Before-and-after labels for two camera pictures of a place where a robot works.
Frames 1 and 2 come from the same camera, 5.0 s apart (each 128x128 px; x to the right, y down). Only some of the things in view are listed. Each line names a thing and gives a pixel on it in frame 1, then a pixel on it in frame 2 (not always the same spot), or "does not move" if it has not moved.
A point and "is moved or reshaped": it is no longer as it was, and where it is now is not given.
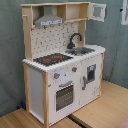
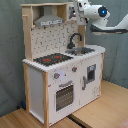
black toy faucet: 71,45 does not move
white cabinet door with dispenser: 90,79 does not move
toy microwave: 96,11 is moved or reshaped
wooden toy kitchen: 61,72 does not move
